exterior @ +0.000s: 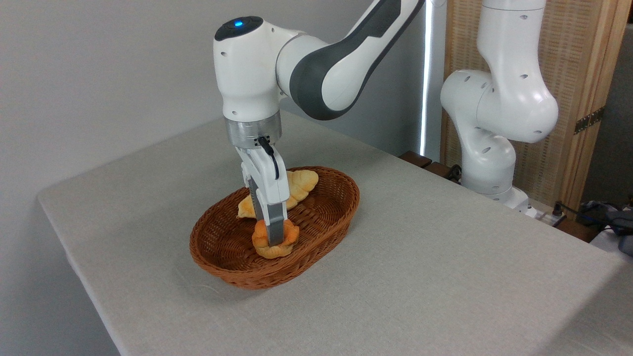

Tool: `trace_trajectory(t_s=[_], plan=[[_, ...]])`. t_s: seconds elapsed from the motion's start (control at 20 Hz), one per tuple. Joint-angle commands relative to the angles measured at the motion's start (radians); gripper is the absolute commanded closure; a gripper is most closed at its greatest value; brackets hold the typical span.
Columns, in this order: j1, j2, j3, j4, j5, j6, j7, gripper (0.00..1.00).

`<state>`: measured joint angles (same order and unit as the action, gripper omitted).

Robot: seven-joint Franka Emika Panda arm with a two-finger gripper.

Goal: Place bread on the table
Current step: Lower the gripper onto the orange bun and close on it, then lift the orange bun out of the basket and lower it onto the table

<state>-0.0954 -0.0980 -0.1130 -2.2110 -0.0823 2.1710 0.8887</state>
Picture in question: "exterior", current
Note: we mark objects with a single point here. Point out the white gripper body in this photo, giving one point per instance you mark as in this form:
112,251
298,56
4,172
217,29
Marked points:
264,175

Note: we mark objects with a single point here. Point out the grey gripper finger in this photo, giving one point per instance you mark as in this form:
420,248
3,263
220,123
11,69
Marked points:
252,198
275,222

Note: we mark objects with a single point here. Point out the round orange bread roll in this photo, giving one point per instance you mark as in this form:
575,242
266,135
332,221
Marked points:
259,244

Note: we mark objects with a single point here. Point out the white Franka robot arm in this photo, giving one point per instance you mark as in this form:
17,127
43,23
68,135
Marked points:
321,74

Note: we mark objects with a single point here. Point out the long pale braided bread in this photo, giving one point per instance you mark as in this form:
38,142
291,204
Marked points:
304,181

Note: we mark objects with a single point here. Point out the brown wicker basket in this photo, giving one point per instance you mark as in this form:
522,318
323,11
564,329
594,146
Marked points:
326,217

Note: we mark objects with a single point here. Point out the dark metal screen hinge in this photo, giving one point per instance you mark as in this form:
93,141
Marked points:
588,120

